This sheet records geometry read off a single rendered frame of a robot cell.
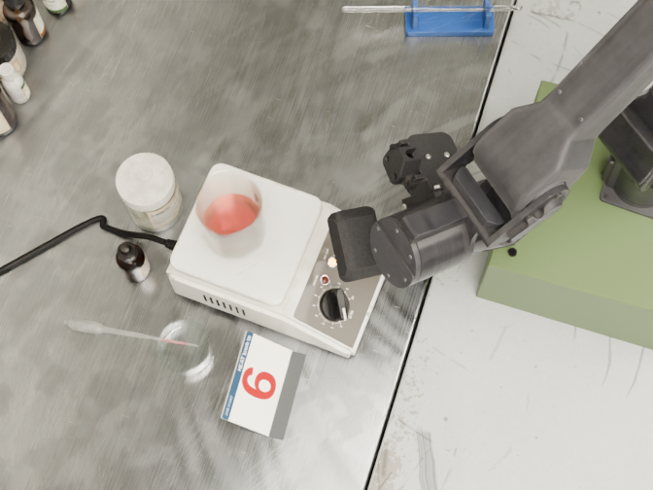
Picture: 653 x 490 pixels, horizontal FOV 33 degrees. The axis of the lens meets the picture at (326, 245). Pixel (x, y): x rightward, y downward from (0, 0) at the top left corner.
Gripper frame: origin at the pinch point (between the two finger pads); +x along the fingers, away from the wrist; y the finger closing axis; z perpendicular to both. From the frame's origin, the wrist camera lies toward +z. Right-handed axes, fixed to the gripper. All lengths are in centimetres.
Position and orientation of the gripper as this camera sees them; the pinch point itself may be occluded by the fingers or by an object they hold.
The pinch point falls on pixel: (397, 236)
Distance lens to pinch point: 105.4
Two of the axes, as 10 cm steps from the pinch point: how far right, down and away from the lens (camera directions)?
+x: -4.5, 1.2, 8.9
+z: -2.1, -9.8, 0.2
